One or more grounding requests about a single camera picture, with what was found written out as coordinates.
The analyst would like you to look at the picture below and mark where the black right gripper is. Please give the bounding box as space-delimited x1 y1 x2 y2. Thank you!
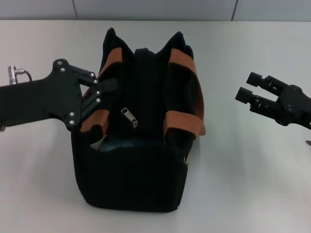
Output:
235 72 311 130

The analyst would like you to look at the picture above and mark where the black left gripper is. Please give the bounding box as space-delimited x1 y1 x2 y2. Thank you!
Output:
0 58 119 132

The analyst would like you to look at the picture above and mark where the black food bag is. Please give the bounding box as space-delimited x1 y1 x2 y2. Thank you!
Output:
70 28 207 207

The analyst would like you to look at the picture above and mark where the teal item inside bag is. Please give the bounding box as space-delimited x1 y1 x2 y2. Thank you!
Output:
91 135 166 154

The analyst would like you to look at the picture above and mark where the left gripper cable, silver plug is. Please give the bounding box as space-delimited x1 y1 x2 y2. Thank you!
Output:
7 65 33 85

